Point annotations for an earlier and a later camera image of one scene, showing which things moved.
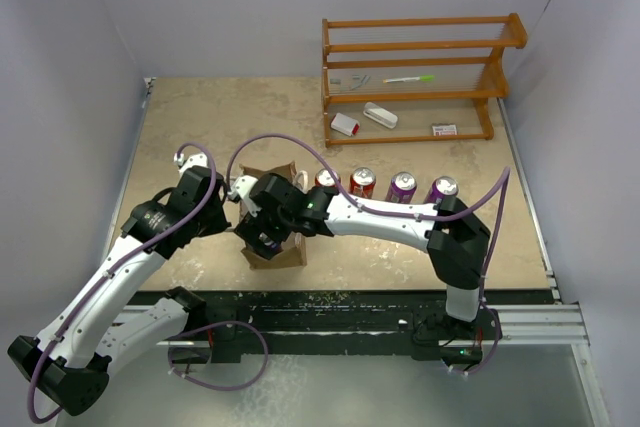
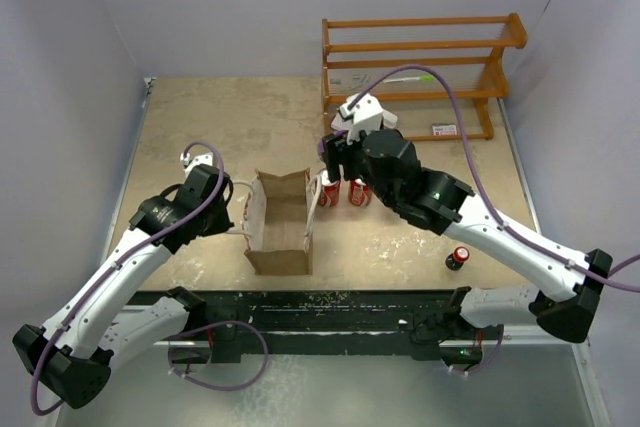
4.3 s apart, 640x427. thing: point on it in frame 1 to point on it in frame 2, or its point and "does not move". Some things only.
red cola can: x=362 y=182 does not move
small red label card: x=439 y=130 does not move
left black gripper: x=219 y=222 does not move
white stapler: x=382 y=116 does not move
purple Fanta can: x=273 y=245 to x=322 y=142
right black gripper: x=252 y=229 to x=336 y=149
